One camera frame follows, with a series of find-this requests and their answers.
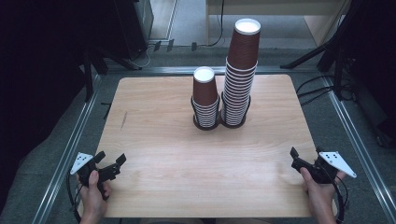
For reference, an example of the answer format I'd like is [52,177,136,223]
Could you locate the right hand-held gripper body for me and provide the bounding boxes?
[290,150,358,185]

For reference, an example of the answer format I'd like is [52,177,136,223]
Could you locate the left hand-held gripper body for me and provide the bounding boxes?
[69,151,121,201]

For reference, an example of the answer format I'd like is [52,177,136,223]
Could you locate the tall stack of brown cups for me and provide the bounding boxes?
[220,18,262,127]

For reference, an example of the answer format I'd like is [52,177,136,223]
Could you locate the person's right hand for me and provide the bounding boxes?
[300,167,347,217]

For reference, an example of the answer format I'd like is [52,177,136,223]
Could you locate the person's left hand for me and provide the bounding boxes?
[76,169,113,219]

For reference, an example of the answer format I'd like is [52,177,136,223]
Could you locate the black tape strip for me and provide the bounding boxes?
[100,102,114,121]

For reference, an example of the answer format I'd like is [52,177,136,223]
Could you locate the black metal stand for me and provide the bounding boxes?
[81,46,144,103]

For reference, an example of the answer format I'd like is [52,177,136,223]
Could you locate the short stack of brown cups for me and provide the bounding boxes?
[191,65,220,129]

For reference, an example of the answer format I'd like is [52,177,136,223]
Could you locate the black tripod stand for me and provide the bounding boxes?
[279,0,396,102]

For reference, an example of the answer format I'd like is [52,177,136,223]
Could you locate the black cabinet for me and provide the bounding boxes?
[112,0,155,61]

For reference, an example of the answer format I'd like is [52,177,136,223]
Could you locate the aluminium frame rail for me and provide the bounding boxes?
[105,64,323,77]
[31,74,103,224]
[321,75,396,224]

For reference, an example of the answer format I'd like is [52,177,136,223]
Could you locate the left hand-held gripper cable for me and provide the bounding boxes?
[65,171,86,224]

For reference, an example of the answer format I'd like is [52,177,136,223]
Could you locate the hand-held gripper cable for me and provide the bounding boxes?
[65,171,86,224]
[328,169,349,224]

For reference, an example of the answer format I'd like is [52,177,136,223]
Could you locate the right hand-held gripper cable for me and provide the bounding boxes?
[328,169,349,224]

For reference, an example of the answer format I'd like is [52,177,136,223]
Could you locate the black floor cables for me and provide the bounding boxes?
[294,74,358,107]

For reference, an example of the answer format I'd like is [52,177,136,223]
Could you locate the black hanging cable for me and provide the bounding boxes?
[206,0,226,49]

